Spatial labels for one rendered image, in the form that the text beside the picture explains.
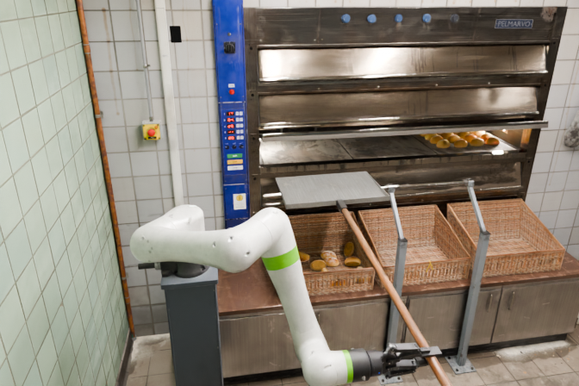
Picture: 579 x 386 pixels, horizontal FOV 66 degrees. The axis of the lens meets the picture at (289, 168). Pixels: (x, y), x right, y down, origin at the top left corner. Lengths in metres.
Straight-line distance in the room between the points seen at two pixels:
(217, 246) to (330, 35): 1.67
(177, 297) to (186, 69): 1.30
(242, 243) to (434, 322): 1.93
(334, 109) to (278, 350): 1.44
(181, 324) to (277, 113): 1.34
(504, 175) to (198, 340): 2.33
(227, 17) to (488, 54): 1.58
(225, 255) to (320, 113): 1.59
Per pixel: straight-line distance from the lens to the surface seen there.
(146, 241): 1.54
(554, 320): 3.47
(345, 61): 2.67
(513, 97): 3.22
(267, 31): 2.57
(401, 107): 2.84
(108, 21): 2.59
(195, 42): 2.55
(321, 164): 2.80
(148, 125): 2.58
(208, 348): 1.93
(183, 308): 1.80
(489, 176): 3.32
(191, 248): 1.37
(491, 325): 3.21
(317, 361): 1.42
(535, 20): 3.20
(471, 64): 2.99
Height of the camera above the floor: 2.19
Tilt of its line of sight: 22 degrees down
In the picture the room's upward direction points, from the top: straight up
